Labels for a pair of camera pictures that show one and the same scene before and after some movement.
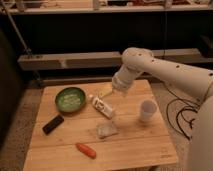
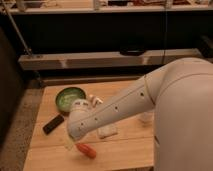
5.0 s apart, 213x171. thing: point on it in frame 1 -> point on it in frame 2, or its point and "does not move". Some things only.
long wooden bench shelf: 114,59 does not move
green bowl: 70,99 does not move
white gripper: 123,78 -> 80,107
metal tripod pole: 21,40 does not move
